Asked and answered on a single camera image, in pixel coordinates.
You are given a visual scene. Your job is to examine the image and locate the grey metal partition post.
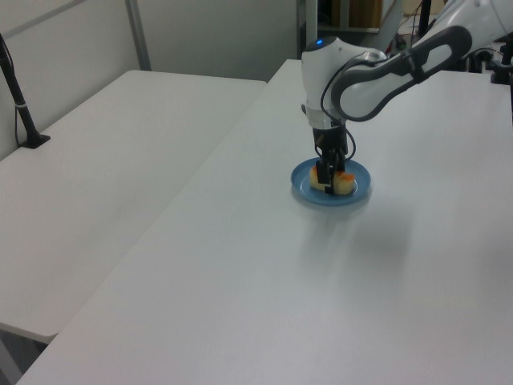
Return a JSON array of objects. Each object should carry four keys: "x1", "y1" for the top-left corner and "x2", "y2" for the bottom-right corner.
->
[{"x1": 124, "y1": 0, "x2": 152, "y2": 71}]

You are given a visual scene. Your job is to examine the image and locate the yellow bread slice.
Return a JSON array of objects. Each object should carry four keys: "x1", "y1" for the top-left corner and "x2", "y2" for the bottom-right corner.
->
[{"x1": 309, "y1": 166, "x2": 357, "y2": 197}]

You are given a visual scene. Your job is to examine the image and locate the wooden shelf cabinet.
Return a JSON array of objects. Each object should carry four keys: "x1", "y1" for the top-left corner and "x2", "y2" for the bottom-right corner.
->
[{"x1": 318, "y1": 0, "x2": 394, "y2": 34}]

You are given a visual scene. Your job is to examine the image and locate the black clamp mount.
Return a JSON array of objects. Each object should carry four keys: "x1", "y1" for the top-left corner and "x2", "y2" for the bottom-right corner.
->
[{"x1": 464, "y1": 34, "x2": 513, "y2": 85}]

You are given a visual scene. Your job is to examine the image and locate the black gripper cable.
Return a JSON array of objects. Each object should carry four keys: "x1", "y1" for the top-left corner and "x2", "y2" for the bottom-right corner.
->
[{"x1": 320, "y1": 51, "x2": 390, "y2": 162}]

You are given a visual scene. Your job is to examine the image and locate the black camera stand pole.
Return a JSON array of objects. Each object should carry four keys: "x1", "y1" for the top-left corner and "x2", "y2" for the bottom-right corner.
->
[{"x1": 0, "y1": 32, "x2": 51, "y2": 150}]

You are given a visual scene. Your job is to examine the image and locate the blue round plate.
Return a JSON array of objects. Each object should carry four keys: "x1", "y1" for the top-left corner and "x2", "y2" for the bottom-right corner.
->
[{"x1": 289, "y1": 157, "x2": 373, "y2": 208}]

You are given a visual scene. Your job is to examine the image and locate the black vertical pole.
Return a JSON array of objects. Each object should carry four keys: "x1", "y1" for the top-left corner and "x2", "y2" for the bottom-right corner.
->
[{"x1": 418, "y1": 0, "x2": 432, "y2": 35}]

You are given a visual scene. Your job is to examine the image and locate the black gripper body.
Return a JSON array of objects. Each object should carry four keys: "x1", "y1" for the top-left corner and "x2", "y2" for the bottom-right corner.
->
[{"x1": 312, "y1": 124, "x2": 349, "y2": 162}]

